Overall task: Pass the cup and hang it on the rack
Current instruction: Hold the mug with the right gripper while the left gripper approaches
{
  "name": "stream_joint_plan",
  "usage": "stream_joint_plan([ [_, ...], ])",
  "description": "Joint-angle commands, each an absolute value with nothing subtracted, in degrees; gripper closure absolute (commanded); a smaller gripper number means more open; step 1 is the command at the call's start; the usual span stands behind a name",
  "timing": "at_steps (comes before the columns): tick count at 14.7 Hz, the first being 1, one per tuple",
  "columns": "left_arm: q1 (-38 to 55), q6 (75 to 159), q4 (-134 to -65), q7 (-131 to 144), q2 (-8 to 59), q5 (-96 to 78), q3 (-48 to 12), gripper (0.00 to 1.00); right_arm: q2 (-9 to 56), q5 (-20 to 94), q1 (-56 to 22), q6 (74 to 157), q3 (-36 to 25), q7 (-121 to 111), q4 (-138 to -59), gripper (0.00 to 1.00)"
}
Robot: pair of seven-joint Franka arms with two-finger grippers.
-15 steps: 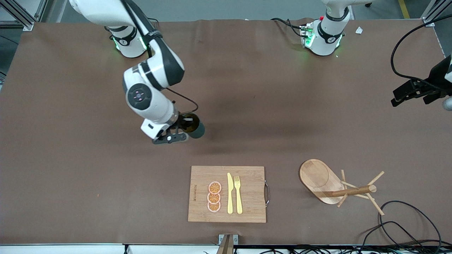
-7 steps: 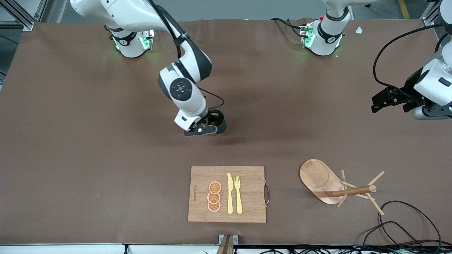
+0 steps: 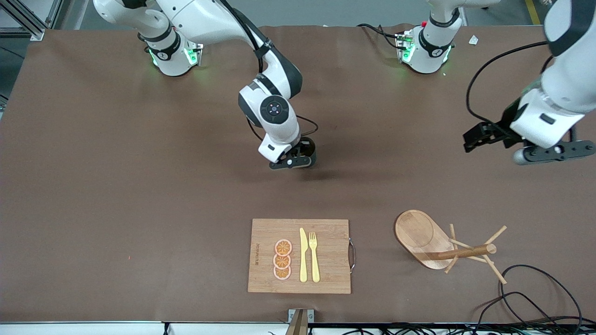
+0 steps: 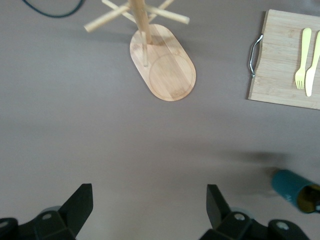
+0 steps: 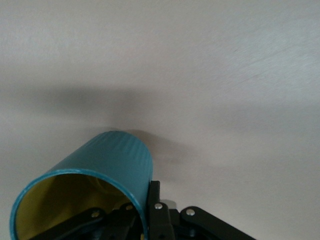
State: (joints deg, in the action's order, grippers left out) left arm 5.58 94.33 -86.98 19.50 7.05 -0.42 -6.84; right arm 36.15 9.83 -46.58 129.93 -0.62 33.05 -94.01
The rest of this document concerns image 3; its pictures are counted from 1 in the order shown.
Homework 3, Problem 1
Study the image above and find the dark teal cup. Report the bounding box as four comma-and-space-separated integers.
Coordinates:
298, 138, 318, 164

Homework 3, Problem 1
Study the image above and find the wooden mug rack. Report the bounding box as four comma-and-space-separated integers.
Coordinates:
394, 209, 508, 285

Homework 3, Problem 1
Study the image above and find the bamboo cutting board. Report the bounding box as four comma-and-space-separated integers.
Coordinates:
247, 218, 357, 295

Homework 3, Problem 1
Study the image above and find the yellow plastic knife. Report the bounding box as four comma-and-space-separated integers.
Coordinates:
299, 228, 308, 283

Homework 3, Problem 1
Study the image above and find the yellow plastic fork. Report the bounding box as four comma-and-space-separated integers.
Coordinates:
309, 232, 321, 283

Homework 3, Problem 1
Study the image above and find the brown table cover sheet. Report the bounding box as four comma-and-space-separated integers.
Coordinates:
0, 24, 596, 324

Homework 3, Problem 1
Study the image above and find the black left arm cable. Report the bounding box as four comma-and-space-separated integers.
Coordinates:
467, 41, 551, 124

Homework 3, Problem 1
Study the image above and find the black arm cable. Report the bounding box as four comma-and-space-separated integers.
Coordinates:
467, 41, 551, 124
219, 0, 320, 142

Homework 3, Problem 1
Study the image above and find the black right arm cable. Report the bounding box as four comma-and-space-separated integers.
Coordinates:
219, 0, 320, 142

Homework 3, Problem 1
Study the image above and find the black base cable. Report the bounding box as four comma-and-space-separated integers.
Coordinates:
356, 22, 404, 51

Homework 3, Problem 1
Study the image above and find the metal table bracket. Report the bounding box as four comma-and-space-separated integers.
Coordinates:
288, 308, 315, 335

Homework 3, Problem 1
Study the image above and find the aluminium frame post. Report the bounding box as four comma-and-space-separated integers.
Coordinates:
0, 0, 64, 41

